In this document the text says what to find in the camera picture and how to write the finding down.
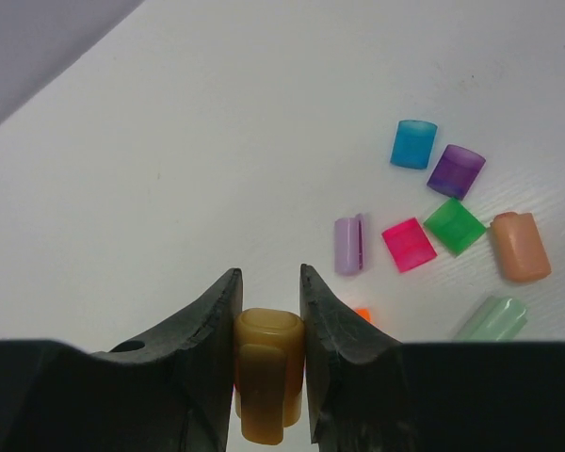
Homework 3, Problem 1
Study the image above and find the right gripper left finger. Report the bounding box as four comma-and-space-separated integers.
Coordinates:
0, 268, 243, 451

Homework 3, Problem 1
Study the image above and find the pastel purple cap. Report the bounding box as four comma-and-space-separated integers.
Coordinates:
333, 213, 369, 277

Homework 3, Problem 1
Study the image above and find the blue highlighter cap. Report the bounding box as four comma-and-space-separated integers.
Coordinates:
390, 120, 438, 170

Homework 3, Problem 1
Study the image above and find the green highlighter cap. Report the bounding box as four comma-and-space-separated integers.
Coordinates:
424, 198, 486, 256

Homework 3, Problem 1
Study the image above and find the pastel orange cap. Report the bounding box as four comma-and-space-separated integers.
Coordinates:
490, 212, 552, 283

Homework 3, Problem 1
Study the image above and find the pink highlighter cap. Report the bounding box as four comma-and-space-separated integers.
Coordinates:
381, 218, 437, 273

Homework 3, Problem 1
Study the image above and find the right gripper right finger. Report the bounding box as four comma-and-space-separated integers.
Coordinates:
299, 265, 565, 451

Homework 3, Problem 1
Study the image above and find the pastel green cap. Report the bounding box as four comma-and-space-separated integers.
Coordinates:
453, 297, 527, 342

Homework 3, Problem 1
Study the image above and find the tan highlighter cap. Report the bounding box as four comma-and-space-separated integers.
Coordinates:
234, 308, 305, 445

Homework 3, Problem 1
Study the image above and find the purple highlighter cap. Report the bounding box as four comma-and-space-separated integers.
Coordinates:
427, 144, 486, 201

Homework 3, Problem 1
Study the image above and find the orange highlighter cap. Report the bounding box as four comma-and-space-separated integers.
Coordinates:
354, 308, 372, 323

